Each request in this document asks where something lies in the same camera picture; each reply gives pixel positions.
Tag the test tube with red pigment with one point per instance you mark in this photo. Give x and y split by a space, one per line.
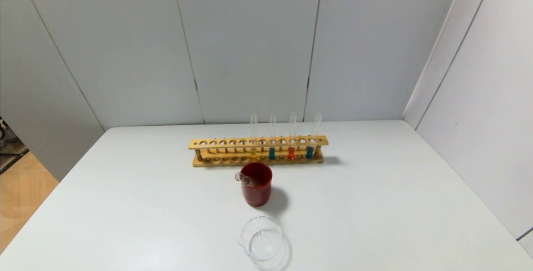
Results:
291 153

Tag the test tube with blue pigment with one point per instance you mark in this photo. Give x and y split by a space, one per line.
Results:
309 152

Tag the test tube with yellow pigment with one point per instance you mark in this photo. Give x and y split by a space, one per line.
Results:
253 129

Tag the test tube with teal pigment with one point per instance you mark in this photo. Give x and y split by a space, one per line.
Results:
272 153

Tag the wooden test tube rack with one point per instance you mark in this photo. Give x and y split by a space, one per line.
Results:
208 142

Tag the red plastic cup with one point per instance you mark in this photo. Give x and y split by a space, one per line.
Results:
256 196

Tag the clear glass beaker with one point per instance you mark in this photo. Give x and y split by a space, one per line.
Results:
261 239

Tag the black equipment stand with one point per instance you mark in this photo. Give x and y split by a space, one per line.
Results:
8 146

